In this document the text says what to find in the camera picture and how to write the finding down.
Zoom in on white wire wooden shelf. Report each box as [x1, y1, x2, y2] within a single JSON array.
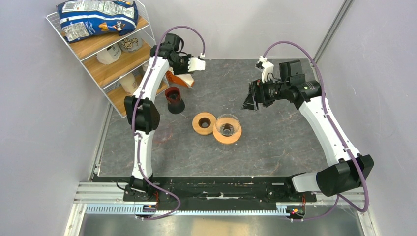
[[66, 0, 156, 117]]

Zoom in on purple cable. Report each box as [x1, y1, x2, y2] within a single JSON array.
[[131, 25, 207, 221], [262, 40, 369, 222]]

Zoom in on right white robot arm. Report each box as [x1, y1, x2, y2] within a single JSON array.
[[242, 57, 374, 201]]

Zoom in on wooden ring stand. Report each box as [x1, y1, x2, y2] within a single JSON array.
[[213, 126, 242, 144], [192, 112, 216, 135]]

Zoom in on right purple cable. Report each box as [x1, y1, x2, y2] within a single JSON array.
[[262, 40, 369, 222]]

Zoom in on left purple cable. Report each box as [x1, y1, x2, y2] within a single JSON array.
[[131, 25, 207, 221]]

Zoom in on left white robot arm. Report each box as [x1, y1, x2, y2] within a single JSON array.
[[124, 33, 195, 201]]

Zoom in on grey green bottle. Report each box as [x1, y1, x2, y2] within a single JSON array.
[[142, 61, 149, 73]]

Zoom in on white plastic jug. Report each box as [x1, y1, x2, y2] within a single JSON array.
[[96, 43, 122, 65]]

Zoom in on red black dripper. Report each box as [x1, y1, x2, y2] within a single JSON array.
[[165, 87, 185, 114]]

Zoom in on clear glass dripper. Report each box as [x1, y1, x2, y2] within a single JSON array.
[[215, 114, 241, 137]]

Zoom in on orange white filter box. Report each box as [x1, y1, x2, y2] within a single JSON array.
[[166, 70, 195, 88]]

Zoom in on cream white bottle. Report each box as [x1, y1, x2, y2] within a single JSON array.
[[119, 73, 139, 96]]

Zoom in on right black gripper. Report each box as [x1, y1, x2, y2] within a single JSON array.
[[240, 76, 290, 111]]

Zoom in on blue Doritos chip bag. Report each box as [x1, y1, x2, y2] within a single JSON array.
[[57, 0, 139, 43]]

